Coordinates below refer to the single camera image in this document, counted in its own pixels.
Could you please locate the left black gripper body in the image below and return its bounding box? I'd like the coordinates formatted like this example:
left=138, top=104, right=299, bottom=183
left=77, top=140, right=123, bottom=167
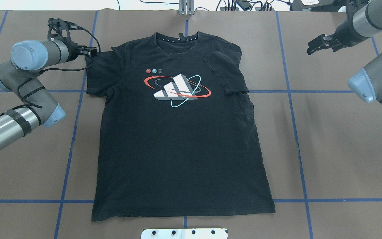
left=67, top=42, right=79, bottom=61

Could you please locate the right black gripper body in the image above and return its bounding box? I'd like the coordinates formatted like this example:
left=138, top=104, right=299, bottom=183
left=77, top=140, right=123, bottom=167
left=334, top=20, right=360, bottom=52

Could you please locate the black printed t-shirt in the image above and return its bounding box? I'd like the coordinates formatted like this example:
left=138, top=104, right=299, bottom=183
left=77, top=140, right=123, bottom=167
left=86, top=32, right=276, bottom=221

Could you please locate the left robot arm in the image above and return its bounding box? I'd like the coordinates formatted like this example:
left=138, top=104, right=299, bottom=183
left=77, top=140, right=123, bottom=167
left=0, top=40, right=100, bottom=151

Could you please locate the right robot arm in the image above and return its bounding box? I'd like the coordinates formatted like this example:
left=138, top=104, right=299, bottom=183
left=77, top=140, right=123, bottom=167
left=307, top=0, right=382, bottom=105

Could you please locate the black box with label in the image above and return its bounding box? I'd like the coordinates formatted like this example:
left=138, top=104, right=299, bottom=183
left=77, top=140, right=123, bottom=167
left=290, top=0, right=346, bottom=12

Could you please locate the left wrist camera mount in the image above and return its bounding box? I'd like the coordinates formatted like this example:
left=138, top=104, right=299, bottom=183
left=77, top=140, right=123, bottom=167
left=47, top=18, right=79, bottom=41

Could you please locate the aluminium frame post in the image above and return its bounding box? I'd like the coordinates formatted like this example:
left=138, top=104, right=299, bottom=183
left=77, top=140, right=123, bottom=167
left=178, top=0, right=195, bottom=15

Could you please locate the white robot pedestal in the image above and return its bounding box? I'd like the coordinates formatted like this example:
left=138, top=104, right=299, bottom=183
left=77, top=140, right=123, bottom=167
left=141, top=228, right=229, bottom=239

